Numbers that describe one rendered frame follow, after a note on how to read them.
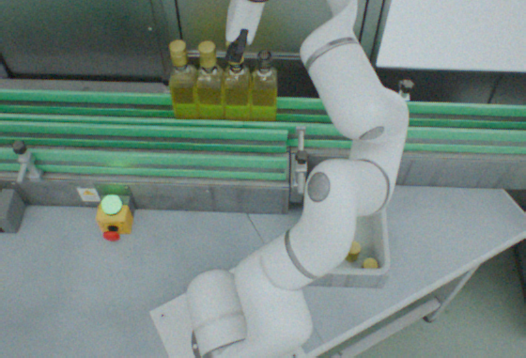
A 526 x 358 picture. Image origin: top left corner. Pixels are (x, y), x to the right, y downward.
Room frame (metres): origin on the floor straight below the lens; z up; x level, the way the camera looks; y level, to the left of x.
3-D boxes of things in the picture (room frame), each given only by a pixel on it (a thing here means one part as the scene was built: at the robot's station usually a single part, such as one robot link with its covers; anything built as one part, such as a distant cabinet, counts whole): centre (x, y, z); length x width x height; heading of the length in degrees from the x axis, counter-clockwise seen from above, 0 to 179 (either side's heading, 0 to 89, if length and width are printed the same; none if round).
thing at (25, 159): (0.67, 0.52, 0.94); 0.07 x 0.04 x 0.13; 178
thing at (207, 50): (0.82, 0.11, 1.14); 0.04 x 0.04 x 0.04
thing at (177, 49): (0.83, 0.17, 1.14); 0.04 x 0.04 x 0.04
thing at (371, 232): (0.58, -0.20, 0.80); 0.22 x 0.17 x 0.09; 178
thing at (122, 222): (0.64, 0.35, 0.79); 0.07 x 0.07 x 0.07; 88
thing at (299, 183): (0.69, -0.09, 0.95); 0.17 x 0.03 x 0.12; 178
